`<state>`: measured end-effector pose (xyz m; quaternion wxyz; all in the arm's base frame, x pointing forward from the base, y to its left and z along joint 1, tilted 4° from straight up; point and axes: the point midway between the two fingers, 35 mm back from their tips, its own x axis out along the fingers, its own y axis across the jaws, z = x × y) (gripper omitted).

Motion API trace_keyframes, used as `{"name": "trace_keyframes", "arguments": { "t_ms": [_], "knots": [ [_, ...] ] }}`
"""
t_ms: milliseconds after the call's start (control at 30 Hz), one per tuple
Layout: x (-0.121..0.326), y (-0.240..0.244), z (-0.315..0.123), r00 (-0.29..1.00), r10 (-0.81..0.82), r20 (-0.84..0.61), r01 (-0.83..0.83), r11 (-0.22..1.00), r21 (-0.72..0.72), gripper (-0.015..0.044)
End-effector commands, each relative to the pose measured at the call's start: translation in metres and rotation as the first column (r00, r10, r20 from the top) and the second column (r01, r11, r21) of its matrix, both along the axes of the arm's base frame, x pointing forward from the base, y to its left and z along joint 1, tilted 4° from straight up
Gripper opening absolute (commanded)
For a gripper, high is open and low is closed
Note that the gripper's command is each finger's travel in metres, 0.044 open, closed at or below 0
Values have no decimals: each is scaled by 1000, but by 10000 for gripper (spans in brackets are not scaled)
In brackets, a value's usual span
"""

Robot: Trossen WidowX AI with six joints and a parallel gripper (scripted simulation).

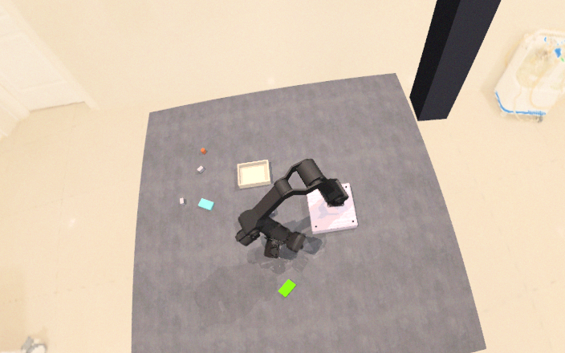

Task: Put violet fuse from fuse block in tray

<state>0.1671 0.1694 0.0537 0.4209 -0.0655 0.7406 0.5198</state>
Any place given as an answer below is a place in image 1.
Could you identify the beige open rectangular tray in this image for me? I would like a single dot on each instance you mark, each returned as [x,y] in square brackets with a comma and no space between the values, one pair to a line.
[253,174]

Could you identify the lime green rectangular block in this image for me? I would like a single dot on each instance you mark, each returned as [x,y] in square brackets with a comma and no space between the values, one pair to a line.
[287,288]

